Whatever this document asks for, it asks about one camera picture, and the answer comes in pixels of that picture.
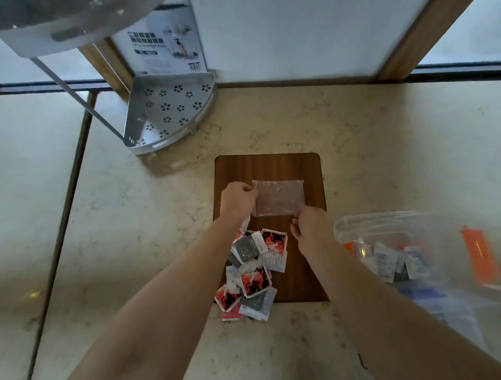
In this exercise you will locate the person's right hand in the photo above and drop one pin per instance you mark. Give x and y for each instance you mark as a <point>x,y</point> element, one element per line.
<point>318,231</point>

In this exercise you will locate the person's left hand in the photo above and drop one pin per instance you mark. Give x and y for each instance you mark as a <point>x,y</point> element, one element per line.
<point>234,201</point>

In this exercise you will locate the grey metal pole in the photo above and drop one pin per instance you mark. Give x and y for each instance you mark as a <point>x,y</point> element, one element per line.
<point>74,94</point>

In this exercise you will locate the person's right forearm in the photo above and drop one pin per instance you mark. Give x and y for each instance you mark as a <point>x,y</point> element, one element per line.
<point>375,313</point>

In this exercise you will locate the perforated metal corner shelf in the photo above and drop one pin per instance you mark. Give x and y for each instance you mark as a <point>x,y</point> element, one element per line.
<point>168,111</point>

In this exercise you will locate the clear plastic zip bag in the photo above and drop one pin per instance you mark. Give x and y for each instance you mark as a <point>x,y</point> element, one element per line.
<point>278,197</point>

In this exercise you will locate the person's right thumb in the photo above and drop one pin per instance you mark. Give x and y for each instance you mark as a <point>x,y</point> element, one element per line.
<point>306,212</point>

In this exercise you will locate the clear plastic box orange latch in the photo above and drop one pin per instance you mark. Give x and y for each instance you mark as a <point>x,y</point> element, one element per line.
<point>442,235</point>

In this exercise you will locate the person's left thumb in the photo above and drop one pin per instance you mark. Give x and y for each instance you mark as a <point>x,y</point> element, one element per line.
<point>246,187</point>

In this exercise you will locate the bunch of white blue sachets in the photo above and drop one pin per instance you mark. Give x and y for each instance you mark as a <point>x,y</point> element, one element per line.
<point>387,260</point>

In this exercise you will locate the wooden frame post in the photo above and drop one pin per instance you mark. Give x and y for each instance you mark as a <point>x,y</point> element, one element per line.
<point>424,37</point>
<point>107,66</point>

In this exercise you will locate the dark wooden board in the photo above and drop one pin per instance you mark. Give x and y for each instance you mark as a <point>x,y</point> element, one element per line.
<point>309,270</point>

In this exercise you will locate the white printed packaging box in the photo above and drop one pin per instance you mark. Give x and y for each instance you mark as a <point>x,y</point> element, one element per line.
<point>164,43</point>

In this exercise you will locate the person's left forearm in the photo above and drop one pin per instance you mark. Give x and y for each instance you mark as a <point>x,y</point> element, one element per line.
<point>168,305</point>

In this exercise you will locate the pile of red grey sachets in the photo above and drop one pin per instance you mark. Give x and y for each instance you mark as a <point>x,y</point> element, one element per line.
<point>254,280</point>

